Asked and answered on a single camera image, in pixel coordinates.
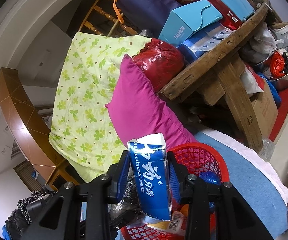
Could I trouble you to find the blue plastic bag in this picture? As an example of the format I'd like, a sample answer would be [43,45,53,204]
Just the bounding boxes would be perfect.
[197,171,221,213]

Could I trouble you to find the red white medicine box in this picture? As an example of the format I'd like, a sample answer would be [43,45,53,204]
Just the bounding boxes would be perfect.
[147,211,187,237]

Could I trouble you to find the blue toothpaste box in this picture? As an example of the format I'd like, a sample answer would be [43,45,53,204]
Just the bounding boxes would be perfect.
[128,133,172,220]

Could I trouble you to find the orange wrapper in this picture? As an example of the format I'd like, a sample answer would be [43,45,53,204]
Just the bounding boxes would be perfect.
[180,204,189,217]

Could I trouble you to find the black plastic bag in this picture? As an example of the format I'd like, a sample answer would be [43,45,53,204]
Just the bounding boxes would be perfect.
[109,170,145,224]

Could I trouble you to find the red mesh trash basket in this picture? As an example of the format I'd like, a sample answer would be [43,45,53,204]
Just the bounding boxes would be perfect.
[121,142,229,239]

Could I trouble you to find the black white spotted garment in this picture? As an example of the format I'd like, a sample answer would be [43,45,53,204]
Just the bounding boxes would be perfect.
[17,189,57,225]

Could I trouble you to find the black jacket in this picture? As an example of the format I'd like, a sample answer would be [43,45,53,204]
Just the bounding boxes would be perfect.
[5,209,32,240]

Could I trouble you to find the blue fleece blanket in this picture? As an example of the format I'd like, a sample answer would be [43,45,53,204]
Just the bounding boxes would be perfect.
[194,131,288,239]

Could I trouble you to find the pink bed sheet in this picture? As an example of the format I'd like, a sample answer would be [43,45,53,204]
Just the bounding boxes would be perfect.
[201,127,288,205]

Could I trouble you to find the green clover quilt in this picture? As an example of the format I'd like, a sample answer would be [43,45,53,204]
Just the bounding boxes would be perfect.
[49,32,151,183]

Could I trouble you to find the wooden cabinet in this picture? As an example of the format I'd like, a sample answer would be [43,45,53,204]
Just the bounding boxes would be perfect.
[0,68,84,190]

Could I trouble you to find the magenta pillow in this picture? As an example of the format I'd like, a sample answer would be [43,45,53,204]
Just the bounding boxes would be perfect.
[105,54,197,150]

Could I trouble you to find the cardboard box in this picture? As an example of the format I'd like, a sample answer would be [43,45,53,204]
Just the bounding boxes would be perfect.
[250,80,278,138]

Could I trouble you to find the old wooden round table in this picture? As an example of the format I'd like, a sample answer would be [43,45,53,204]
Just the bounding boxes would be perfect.
[158,0,270,153]

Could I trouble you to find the steel bowl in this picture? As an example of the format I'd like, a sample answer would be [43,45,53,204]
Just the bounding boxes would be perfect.
[269,51,288,91]

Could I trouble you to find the red plastic bag bundle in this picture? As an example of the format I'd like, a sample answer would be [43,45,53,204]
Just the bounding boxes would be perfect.
[132,38,185,92]

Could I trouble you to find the blue white dotted box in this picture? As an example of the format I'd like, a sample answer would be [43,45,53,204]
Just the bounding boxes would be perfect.
[178,23,233,64]

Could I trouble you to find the light blue fashion box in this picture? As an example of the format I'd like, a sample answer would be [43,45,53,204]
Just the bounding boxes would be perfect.
[159,0,223,47]

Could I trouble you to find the wooden stair railing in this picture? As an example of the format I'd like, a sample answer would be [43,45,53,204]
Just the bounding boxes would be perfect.
[78,0,139,37]

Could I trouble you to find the navy bag orange handles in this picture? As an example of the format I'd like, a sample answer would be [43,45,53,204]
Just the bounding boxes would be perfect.
[117,0,181,38]

